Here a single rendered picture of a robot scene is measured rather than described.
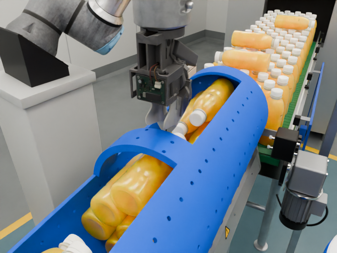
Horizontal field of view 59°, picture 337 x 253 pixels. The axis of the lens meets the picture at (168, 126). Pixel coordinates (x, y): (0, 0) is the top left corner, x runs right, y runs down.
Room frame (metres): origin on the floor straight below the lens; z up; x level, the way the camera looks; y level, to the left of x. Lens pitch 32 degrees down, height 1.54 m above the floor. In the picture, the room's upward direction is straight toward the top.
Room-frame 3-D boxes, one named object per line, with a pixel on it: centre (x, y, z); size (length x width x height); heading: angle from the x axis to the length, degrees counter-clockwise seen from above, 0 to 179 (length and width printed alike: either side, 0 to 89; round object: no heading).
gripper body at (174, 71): (0.48, 0.01, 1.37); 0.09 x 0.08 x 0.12; 153
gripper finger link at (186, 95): (0.49, -0.02, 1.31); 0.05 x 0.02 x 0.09; 63
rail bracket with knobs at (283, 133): (0.84, -0.40, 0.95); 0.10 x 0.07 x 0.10; 63
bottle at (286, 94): (1.05, -0.43, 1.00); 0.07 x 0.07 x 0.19
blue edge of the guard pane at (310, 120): (1.34, -0.71, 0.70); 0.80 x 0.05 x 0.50; 153
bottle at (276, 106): (0.93, -0.37, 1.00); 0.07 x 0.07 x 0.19
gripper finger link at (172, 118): (0.47, 0.00, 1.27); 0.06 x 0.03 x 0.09; 153
